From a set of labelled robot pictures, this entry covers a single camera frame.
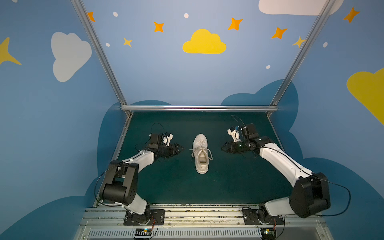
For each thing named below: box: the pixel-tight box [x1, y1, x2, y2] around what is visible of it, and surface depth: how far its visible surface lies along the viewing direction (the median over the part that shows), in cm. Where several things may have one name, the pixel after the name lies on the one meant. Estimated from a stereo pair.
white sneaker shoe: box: [192, 133, 209, 175], surface depth 92 cm
